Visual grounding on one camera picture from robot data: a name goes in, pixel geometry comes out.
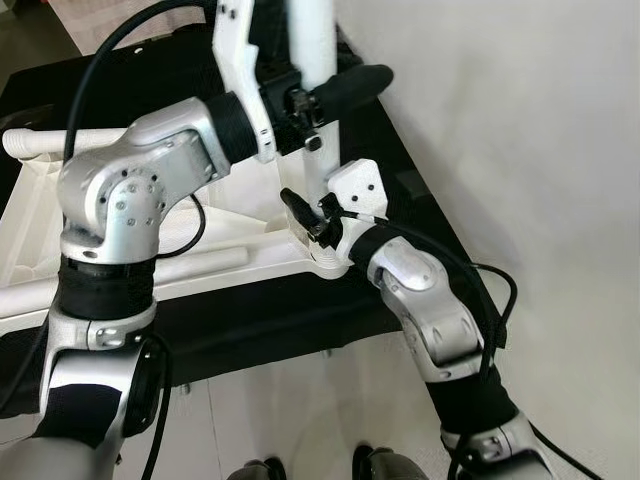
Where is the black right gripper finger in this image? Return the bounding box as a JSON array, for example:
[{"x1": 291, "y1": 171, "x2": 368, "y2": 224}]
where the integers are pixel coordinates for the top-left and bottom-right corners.
[{"x1": 281, "y1": 188, "x2": 316, "y2": 226}]

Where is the grey robot right foot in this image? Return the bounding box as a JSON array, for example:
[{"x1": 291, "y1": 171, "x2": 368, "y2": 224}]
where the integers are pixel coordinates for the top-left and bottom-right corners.
[{"x1": 352, "y1": 445, "x2": 426, "y2": 480}]

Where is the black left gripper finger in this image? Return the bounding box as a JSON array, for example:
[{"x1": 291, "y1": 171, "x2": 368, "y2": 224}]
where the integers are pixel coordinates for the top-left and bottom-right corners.
[{"x1": 308, "y1": 66, "x2": 395, "y2": 113}]

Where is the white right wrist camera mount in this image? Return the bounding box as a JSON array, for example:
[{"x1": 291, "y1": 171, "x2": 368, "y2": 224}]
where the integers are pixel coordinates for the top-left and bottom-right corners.
[{"x1": 312, "y1": 158, "x2": 388, "y2": 273}]

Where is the white plastic children table top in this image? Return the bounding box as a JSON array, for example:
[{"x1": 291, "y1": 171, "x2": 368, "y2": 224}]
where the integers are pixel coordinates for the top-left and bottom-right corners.
[{"x1": 0, "y1": 125, "x2": 386, "y2": 336}]

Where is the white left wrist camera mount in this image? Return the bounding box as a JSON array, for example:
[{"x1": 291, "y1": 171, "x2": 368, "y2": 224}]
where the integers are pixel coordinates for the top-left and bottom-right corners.
[{"x1": 212, "y1": 0, "x2": 293, "y2": 163}]

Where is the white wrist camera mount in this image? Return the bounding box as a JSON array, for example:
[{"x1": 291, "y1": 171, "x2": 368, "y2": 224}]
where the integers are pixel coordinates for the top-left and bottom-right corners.
[
  {"x1": 212, "y1": 0, "x2": 293, "y2": 163},
  {"x1": 312, "y1": 158, "x2": 388, "y2": 273}
]

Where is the pale patterned mat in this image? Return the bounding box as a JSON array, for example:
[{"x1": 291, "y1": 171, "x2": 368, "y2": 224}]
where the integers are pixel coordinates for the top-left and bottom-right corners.
[{"x1": 50, "y1": 0, "x2": 216, "y2": 56}]

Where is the grey robot left foot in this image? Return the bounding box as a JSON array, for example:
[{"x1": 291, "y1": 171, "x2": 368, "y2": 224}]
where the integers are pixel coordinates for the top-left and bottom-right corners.
[{"x1": 228, "y1": 457, "x2": 286, "y2": 480}]

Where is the black tablecloth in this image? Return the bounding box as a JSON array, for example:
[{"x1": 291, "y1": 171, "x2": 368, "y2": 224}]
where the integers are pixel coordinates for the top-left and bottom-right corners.
[{"x1": 0, "y1": 20, "x2": 496, "y2": 409}]

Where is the grey robot foot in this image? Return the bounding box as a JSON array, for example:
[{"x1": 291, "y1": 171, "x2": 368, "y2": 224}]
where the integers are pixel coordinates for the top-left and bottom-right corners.
[
  {"x1": 228, "y1": 457, "x2": 286, "y2": 480},
  {"x1": 352, "y1": 445, "x2": 426, "y2": 480}
]

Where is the grey tape piece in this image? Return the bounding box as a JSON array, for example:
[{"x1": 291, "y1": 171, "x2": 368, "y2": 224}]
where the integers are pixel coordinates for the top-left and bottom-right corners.
[{"x1": 395, "y1": 172, "x2": 426, "y2": 199}]

